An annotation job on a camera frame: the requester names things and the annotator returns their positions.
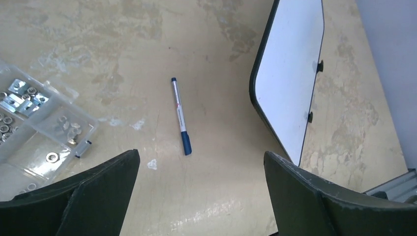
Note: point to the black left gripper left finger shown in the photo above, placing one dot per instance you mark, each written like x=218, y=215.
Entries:
x=90, y=203

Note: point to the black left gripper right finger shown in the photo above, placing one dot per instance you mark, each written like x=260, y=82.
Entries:
x=305, y=204

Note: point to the white blue whiteboard marker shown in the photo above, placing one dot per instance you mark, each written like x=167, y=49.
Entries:
x=184, y=135

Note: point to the black framed whiteboard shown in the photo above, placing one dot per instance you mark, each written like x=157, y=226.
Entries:
x=284, y=73

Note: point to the aluminium frame rail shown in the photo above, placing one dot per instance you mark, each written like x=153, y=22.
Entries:
x=401, y=189

